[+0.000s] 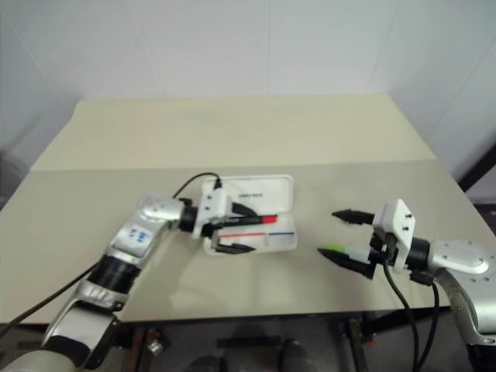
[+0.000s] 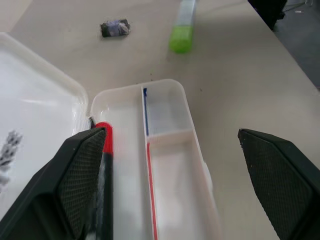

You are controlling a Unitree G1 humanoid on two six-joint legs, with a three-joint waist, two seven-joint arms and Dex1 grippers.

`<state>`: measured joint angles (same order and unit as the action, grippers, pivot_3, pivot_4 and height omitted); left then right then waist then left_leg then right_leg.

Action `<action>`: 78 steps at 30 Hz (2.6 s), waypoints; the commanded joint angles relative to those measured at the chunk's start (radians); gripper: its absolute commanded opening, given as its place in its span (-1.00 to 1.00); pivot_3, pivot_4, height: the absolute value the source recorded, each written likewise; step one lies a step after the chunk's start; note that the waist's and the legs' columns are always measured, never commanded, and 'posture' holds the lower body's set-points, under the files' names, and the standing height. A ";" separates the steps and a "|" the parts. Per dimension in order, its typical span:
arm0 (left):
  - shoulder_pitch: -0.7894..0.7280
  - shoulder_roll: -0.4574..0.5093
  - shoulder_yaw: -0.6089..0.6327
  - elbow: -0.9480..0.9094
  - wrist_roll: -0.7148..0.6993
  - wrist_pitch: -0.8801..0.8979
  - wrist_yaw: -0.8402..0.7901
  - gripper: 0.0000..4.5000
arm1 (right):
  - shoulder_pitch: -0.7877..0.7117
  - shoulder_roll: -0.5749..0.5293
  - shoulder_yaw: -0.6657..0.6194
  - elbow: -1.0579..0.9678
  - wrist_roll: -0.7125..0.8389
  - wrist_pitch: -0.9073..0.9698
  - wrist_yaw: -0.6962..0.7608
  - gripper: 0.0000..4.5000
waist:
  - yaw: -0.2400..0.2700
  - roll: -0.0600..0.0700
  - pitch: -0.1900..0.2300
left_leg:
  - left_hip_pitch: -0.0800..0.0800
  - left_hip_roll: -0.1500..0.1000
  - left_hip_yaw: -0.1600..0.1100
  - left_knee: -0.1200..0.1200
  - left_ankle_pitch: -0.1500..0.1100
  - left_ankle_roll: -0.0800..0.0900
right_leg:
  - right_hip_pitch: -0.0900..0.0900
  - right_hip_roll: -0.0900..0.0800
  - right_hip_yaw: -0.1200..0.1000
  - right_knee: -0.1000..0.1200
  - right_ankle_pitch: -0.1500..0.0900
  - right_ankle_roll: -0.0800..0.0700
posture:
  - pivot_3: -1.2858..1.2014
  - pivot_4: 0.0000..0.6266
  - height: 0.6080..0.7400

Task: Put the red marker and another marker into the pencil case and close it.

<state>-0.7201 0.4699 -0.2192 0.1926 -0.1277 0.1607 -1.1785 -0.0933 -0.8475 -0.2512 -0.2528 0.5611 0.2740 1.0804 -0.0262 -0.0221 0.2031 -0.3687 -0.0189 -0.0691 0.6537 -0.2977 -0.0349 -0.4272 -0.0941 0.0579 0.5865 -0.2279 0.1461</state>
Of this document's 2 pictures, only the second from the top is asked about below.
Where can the black object at table edge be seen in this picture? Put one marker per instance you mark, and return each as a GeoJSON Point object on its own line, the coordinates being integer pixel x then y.
{"type": "Point", "coordinates": [268, 11]}

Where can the red capped black marker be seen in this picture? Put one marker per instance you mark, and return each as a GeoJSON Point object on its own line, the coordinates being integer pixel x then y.
{"type": "Point", "coordinates": [106, 180]}

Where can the small dark eraser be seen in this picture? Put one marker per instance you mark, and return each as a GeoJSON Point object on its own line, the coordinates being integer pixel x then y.
{"type": "Point", "coordinates": [115, 27]}

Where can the green capped white marker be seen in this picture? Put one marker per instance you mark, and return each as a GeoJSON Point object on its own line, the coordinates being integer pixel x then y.
{"type": "Point", "coordinates": [183, 27]}

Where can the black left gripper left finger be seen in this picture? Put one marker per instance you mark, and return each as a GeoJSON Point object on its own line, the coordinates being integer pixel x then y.
{"type": "Point", "coordinates": [50, 185]}

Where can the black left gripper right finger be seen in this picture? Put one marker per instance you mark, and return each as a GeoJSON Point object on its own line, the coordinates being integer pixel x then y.
{"type": "Point", "coordinates": [280, 180]}

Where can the white plastic pencil case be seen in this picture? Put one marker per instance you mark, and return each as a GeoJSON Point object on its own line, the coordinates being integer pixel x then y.
{"type": "Point", "coordinates": [130, 160]}

